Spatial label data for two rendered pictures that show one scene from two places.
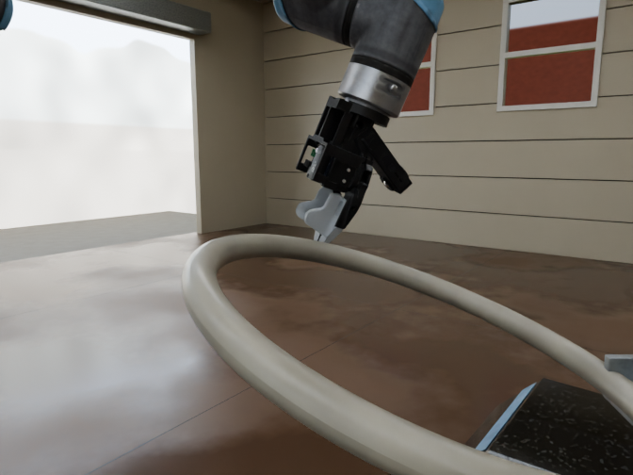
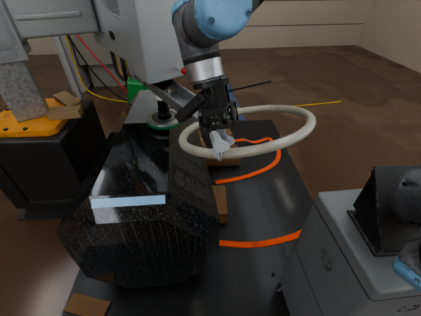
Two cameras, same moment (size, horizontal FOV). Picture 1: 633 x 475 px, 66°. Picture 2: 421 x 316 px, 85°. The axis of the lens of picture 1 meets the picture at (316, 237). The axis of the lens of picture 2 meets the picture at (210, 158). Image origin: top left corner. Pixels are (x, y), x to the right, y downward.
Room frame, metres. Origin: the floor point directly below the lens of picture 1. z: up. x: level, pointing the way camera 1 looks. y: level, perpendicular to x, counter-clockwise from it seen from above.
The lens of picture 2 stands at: (1.06, 0.34, 1.58)
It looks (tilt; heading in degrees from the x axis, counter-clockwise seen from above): 39 degrees down; 227
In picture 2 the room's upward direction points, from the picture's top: straight up
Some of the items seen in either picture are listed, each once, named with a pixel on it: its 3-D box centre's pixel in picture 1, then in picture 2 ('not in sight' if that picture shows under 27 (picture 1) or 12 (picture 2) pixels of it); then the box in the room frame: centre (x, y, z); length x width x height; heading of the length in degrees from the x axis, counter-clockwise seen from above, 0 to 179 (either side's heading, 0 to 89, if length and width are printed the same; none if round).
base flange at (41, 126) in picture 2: not in sight; (34, 115); (0.98, -1.58, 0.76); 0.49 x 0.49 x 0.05; 50
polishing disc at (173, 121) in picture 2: not in sight; (164, 117); (0.41, -0.77, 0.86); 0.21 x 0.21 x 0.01
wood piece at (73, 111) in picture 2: not in sight; (65, 112); (0.82, -1.38, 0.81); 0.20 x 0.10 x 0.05; 148
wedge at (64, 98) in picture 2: not in sight; (66, 98); (0.74, -1.60, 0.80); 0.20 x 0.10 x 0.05; 101
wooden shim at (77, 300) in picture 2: not in sight; (87, 306); (1.26, -0.52, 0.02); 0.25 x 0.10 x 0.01; 125
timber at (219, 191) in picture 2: not in sight; (218, 203); (0.17, -0.51, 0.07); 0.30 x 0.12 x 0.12; 48
